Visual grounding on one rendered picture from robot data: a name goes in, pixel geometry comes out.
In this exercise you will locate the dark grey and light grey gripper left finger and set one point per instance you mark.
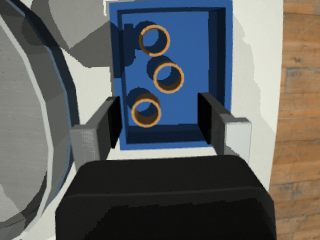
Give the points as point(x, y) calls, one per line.
point(94, 140)

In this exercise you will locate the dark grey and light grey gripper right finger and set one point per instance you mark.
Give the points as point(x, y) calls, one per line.
point(228, 135)

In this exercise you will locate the bronze bushing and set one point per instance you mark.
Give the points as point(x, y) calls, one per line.
point(151, 27)
point(142, 120)
point(173, 88)

